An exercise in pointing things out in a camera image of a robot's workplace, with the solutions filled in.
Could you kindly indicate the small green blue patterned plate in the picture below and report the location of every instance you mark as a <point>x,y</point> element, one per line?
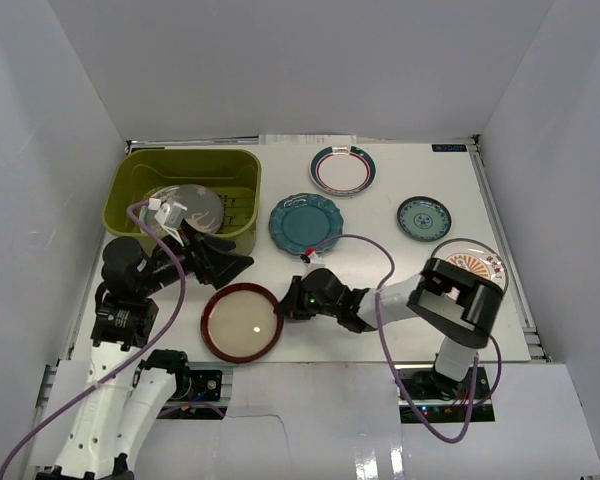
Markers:
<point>424,219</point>

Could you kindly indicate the papers at back edge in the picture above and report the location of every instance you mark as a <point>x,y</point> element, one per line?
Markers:
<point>307,139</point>

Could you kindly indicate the green plastic bin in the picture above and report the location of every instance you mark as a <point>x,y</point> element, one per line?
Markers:
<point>233,174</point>

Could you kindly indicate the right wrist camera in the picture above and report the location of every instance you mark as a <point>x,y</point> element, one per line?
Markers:
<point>312,259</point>

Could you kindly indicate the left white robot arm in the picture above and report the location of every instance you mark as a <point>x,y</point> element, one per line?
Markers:
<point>129,381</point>

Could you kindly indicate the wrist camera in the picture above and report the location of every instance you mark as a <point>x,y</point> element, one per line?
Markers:
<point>312,259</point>
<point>169,215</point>

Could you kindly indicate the grey deer pattern plate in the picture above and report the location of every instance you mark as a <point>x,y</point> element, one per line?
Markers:
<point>205,210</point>

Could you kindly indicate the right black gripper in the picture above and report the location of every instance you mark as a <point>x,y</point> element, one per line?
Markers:
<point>290,306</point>

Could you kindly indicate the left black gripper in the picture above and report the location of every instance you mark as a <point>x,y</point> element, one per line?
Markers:
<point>200,256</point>

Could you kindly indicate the teal scalloped plate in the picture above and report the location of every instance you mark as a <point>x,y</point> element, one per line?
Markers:
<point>303,221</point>

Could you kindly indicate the white plate with orange pattern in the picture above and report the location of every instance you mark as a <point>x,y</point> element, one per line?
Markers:
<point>475,257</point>

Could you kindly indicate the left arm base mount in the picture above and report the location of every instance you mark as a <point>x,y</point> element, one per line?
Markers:
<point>198,385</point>

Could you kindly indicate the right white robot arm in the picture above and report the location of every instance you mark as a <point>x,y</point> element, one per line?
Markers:
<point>457,302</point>

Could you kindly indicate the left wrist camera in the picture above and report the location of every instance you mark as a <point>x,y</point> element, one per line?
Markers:
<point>169,215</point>

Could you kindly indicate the white plate with teal rim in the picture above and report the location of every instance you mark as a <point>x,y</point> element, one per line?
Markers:
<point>342,171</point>

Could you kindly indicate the beige plate with red rim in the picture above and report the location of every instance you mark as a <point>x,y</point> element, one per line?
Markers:
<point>239,324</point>

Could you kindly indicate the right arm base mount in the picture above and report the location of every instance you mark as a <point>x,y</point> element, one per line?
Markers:
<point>444,401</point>

